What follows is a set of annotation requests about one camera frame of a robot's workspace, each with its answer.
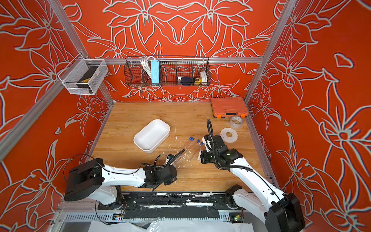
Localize light blue box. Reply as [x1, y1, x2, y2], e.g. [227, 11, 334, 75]
[151, 60, 160, 86]

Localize dark round object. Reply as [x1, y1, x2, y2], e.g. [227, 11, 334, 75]
[180, 76, 193, 87]

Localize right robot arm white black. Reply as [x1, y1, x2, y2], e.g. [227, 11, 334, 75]
[200, 134, 306, 232]

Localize orange tool case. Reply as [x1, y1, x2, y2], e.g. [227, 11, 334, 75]
[211, 97, 248, 119]

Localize white plastic tray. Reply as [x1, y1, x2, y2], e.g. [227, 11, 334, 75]
[133, 119, 171, 154]

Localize clear acrylic wall box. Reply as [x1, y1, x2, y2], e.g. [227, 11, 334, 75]
[58, 59, 108, 95]

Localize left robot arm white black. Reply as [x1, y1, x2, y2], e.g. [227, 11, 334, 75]
[64, 149, 185, 208]

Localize clear tape roll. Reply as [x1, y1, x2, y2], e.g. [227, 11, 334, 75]
[229, 116, 243, 130]

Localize white cable bundle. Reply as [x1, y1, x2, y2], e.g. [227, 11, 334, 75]
[140, 57, 154, 80]

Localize white small box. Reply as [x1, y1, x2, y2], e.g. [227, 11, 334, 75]
[200, 71, 208, 84]

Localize black wire basket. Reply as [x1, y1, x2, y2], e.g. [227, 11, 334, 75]
[124, 56, 211, 87]

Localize white flat tape roll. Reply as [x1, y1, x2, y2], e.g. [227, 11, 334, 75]
[220, 128, 238, 143]

